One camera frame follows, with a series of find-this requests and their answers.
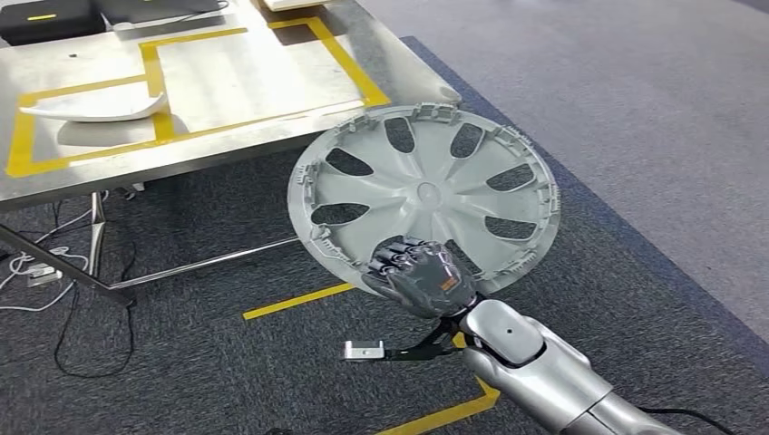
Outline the grey plastic wheel cover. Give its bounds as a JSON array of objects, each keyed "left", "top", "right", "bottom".
[{"left": 287, "top": 102, "right": 561, "bottom": 296}]

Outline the steel workbench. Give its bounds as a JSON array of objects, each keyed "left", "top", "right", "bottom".
[{"left": 0, "top": 0, "right": 463, "bottom": 307}]

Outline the white curved plastic part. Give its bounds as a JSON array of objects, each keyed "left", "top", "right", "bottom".
[{"left": 17, "top": 79, "right": 171, "bottom": 124}]

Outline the yellow floor tape strip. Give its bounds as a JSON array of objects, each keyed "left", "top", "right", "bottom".
[
  {"left": 374, "top": 332, "right": 501, "bottom": 435},
  {"left": 241, "top": 282, "right": 356, "bottom": 322}
]

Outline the flat white box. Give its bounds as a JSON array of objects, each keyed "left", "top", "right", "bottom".
[{"left": 261, "top": 0, "right": 330, "bottom": 14}]

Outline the white power strip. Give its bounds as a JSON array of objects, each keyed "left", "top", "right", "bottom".
[{"left": 25, "top": 263, "right": 63, "bottom": 288}]

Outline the black carrying case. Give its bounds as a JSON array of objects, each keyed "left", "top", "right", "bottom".
[{"left": 0, "top": 0, "right": 108, "bottom": 47}]

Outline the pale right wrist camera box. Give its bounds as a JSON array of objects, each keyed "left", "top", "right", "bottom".
[{"left": 343, "top": 339, "right": 386, "bottom": 363}]

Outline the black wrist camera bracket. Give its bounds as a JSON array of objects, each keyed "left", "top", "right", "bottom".
[{"left": 383, "top": 316, "right": 472, "bottom": 363}]

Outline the white power cable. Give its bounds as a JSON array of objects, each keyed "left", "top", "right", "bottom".
[{"left": 0, "top": 190, "right": 111, "bottom": 314}]

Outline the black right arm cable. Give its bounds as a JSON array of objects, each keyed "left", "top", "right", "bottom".
[{"left": 637, "top": 407, "right": 739, "bottom": 435}]

